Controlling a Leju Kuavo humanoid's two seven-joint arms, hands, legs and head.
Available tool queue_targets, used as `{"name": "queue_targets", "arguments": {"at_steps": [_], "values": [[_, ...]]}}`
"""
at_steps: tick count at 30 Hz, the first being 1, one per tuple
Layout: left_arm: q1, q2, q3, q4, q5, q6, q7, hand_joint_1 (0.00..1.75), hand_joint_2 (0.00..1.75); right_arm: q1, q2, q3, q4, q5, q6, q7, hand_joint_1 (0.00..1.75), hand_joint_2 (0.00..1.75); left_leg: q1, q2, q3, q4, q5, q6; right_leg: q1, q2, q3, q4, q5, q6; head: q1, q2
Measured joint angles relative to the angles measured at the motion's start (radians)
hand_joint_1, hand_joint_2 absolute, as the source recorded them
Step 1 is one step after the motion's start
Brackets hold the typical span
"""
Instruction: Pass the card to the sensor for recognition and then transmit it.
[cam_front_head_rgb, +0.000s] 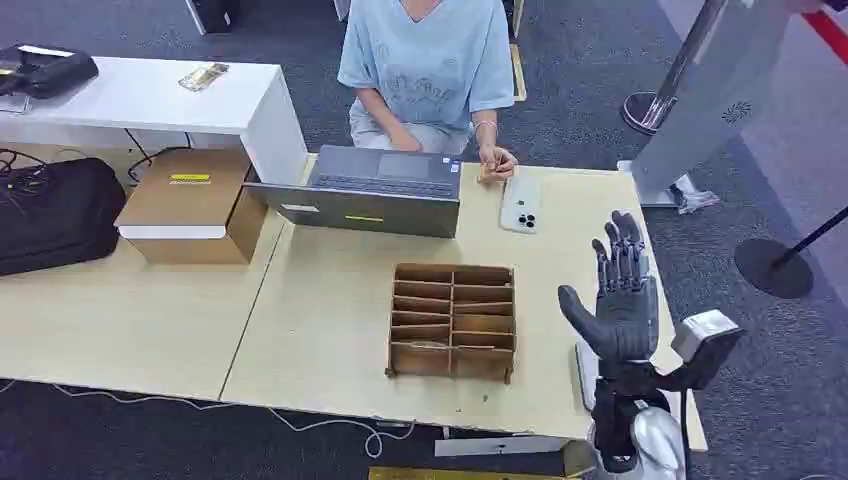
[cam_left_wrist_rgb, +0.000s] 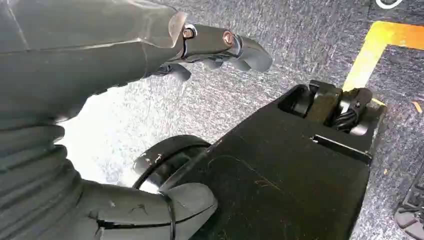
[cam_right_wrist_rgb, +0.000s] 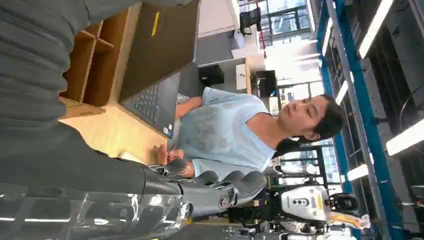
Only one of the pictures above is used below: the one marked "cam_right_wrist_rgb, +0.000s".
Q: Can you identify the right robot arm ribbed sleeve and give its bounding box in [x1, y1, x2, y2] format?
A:
[0, 0, 85, 137]

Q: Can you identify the ceiling light strip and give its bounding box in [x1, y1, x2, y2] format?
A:
[321, 17, 334, 57]
[345, 153, 376, 183]
[358, 0, 395, 60]
[334, 71, 355, 106]
[385, 119, 424, 157]

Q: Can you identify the wooden card box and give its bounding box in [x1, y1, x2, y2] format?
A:
[58, 2, 143, 119]

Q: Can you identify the person's left hand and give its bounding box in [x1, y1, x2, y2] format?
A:
[154, 144, 185, 166]

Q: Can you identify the person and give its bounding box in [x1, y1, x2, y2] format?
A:
[154, 86, 345, 181]

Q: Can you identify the blue steel column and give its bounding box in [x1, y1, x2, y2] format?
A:
[316, 0, 412, 240]

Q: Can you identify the white cabinet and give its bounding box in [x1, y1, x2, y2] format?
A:
[235, 63, 252, 94]

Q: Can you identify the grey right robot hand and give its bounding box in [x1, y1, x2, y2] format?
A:
[0, 0, 268, 219]

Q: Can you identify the red pole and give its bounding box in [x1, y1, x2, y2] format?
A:
[255, 0, 267, 59]

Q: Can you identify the black box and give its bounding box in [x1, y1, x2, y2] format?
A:
[198, 64, 225, 88]

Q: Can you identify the grey laptop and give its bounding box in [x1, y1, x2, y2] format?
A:
[118, 0, 202, 140]

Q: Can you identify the black office chair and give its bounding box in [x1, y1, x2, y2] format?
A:
[238, 7, 263, 36]

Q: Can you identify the white humanoid robot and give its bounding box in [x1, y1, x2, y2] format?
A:
[228, 165, 372, 240]

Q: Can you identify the clear plastic hand cover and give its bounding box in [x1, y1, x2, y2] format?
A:
[0, 190, 195, 240]

